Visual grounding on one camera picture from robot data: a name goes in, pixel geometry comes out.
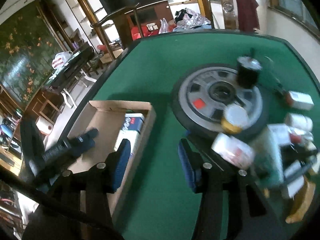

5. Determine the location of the white medicine bottle red label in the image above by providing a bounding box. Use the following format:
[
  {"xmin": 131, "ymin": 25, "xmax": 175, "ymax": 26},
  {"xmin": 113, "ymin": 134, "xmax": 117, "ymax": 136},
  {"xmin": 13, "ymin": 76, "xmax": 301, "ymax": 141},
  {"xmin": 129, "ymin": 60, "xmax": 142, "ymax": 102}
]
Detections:
[{"xmin": 211, "ymin": 133, "xmax": 255, "ymax": 170}]

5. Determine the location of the blue white small carton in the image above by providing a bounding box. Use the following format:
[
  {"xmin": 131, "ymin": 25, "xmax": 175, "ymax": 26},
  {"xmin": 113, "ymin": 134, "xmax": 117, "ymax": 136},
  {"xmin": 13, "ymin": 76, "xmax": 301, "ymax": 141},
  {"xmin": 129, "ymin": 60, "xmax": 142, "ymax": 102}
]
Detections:
[{"xmin": 121, "ymin": 113, "xmax": 145, "ymax": 133}]

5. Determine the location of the yellow tape roll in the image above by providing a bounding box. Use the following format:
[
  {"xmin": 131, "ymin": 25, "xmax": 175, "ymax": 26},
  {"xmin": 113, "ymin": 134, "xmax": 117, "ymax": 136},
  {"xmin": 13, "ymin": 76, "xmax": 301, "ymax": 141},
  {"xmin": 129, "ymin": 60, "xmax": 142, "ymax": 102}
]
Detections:
[{"xmin": 221, "ymin": 103, "xmax": 249, "ymax": 134}]

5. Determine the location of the brown cardboard box tray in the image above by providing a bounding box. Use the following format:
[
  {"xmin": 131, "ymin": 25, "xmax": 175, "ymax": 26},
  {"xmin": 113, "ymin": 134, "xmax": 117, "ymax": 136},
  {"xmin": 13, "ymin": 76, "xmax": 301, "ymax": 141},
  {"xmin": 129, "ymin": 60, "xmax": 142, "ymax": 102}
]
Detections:
[{"xmin": 67, "ymin": 100, "xmax": 156, "ymax": 222}]

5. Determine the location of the round grey table centre panel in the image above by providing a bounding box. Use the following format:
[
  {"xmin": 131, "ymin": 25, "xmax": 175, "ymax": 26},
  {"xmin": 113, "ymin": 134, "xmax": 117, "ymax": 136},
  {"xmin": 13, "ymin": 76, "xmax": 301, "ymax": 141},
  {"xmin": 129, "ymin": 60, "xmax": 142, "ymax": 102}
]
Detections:
[{"xmin": 171, "ymin": 63, "xmax": 270, "ymax": 141}]

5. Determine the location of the black glass side table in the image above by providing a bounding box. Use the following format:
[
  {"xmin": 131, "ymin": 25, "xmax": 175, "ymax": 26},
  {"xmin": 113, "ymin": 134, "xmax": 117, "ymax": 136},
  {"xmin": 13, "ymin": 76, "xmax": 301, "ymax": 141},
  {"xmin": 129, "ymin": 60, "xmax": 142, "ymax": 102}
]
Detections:
[{"xmin": 41, "ymin": 45, "xmax": 95, "ymax": 94}]

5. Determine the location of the white plastic bag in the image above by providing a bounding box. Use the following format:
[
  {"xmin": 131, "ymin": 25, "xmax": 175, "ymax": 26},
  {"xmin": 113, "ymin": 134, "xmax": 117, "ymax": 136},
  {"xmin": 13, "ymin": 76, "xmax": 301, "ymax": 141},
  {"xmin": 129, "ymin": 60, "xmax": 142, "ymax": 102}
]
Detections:
[{"xmin": 52, "ymin": 51, "xmax": 73, "ymax": 70}]

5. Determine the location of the black cylindrical motor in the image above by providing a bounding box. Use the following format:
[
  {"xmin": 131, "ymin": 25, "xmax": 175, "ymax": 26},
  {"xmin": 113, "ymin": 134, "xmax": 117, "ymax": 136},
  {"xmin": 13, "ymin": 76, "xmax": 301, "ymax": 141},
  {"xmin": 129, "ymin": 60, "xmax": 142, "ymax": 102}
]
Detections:
[{"xmin": 236, "ymin": 48, "xmax": 262, "ymax": 89}]

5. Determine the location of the red white small box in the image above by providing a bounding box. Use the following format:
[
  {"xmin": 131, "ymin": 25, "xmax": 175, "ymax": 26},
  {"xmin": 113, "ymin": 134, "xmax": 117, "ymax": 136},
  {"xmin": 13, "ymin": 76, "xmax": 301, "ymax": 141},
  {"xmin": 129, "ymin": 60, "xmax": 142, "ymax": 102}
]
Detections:
[{"xmin": 286, "ymin": 91, "xmax": 314, "ymax": 111}]

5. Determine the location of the pile of clothes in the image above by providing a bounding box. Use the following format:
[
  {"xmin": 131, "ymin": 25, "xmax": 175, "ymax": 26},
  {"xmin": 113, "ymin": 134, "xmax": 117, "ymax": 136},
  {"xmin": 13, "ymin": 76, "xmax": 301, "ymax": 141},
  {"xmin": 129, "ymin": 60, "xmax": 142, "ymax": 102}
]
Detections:
[{"xmin": 173, "ymin": 8, "xmax": 212, "ymax": 32}]

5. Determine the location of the dark red hanging cloth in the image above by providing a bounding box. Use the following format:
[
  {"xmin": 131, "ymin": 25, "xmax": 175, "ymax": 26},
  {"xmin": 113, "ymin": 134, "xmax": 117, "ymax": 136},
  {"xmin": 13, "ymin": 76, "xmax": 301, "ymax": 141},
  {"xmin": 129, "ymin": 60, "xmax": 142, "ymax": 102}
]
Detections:
[{"xmin": 236, "ymin": 0, "xmax": 260, "ymax": 33}]

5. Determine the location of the wooden chair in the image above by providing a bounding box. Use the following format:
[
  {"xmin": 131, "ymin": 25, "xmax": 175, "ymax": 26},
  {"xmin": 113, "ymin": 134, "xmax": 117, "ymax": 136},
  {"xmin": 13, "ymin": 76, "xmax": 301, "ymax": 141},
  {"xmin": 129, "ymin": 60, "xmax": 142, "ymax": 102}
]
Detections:
[{"xmin": 201, "ymin": 0, "xmax": 241, "ymax": 30}]

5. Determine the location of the floral wall painting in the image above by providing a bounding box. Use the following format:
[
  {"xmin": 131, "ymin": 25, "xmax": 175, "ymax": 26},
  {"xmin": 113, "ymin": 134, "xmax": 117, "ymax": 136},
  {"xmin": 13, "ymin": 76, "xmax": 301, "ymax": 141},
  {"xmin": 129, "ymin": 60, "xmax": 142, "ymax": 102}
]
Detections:
[{"xmin": 1, "ymin": 2, "xmax": 63, "ymax": 109}]

